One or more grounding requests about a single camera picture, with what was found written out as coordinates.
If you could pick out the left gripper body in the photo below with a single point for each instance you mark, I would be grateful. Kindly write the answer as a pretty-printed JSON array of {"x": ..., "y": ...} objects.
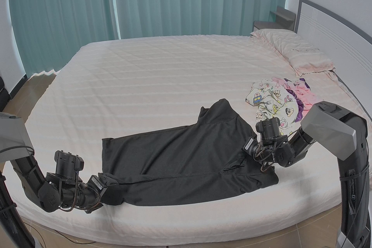
[{"x": 94, "y": 188}]

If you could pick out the grey bedside table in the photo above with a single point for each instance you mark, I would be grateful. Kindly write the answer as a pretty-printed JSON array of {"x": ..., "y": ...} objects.
[{"x": 267, "y": 26}]

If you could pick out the bed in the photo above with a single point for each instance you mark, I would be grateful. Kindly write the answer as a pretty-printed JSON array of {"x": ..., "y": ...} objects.
[{"x": 145, "y": 75}]

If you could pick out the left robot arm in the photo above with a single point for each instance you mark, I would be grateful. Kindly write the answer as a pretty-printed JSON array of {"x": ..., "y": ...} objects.
[{"x": 29, "y": 177}]

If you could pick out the white printed pyjama top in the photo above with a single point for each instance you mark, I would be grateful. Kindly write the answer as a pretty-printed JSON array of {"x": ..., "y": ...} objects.
[{"x": 270, "y": 101}]

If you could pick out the cream pillow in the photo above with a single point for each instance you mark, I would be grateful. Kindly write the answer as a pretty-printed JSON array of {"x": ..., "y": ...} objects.
[{"x": 299, "y": 52}]

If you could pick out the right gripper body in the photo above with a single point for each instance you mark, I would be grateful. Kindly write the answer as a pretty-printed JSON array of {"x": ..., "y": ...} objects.
[{"x": 251, "y": 148}]

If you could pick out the black T-shirt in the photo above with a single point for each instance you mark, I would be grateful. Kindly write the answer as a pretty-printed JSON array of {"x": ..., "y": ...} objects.
[{"x": 174, "y": 159}]

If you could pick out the pink garment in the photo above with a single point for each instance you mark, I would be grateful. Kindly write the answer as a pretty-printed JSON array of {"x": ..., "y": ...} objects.
[{"x": 308, "y": 97}]

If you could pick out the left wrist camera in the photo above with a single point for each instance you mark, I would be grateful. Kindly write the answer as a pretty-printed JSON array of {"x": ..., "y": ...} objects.
[{"x": 80, "y": 163}]

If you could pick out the purple garment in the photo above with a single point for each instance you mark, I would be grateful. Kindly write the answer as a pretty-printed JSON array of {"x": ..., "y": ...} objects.
[{"x": 299, "y": 113}]

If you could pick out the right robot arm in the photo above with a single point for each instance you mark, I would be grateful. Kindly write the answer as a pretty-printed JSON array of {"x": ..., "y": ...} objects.
[{"x": 334, "y": 130}]

